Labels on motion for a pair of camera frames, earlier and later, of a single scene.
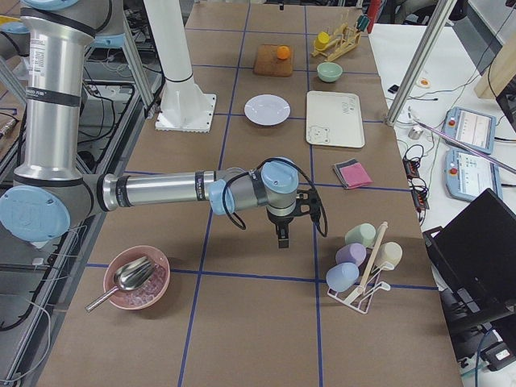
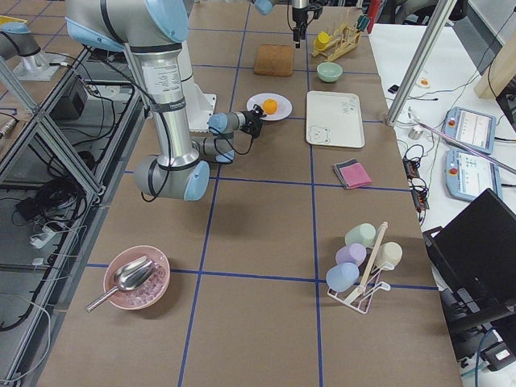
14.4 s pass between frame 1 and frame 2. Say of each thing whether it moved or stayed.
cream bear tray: stayed
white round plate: stayed
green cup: stayed
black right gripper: moved
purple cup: stayed
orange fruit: moved
